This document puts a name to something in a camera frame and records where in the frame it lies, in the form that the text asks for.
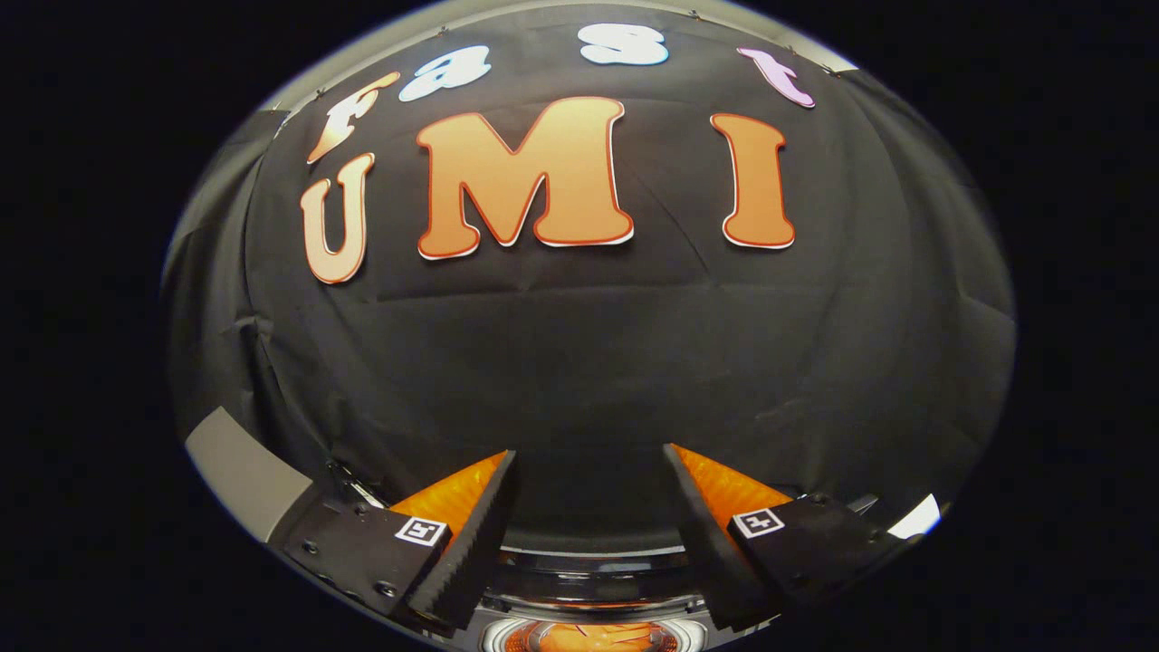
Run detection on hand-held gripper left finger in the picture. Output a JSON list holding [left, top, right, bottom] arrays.
[[283, 449, 520, 633]]

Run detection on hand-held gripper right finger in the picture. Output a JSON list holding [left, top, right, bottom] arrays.
[[663, 444, 906, 633]]

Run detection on dark washing machine lid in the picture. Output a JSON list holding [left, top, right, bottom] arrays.
[[498, 494, 694, 558]]

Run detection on grey washing machine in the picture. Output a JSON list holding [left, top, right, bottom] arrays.
[[398, 521, 781, 652]]

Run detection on orange polo shirt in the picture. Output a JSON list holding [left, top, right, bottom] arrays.
[[505, 622, 682, 652]]

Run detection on black backdrop cloth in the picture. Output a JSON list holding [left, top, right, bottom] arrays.
[[161, 5, 1017, 544]]

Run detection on white flat board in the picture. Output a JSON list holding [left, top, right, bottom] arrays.
[[886, 493, 943, 541]]

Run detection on grey cabinet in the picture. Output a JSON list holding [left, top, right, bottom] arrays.
[[185, 407, 314, 545]]

